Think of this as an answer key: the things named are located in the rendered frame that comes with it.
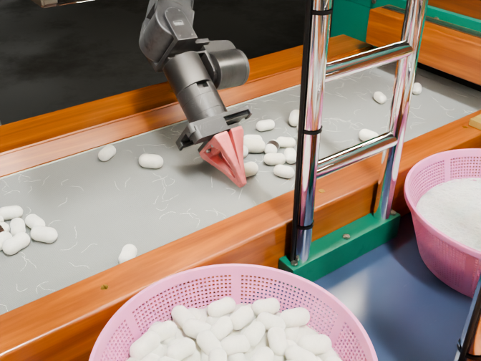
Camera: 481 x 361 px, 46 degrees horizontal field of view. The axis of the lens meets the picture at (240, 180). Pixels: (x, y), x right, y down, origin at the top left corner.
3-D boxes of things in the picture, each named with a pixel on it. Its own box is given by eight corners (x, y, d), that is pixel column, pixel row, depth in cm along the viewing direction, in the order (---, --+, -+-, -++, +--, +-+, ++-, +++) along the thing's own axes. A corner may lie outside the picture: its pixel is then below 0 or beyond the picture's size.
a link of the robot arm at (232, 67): (138, 44, 86) (160, 7, 80) (197, 37, 94) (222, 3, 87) (172, 111, 84) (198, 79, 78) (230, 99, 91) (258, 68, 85)
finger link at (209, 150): (280, 165, 79) (250, 107, 80) (238, 182, 75) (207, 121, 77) (260, 183, 85) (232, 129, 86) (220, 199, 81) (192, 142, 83)
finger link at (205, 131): (266, 171, 78) (236, 112, 79) (223, 188, 74) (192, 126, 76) (247, 188, 83) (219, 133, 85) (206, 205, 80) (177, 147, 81)
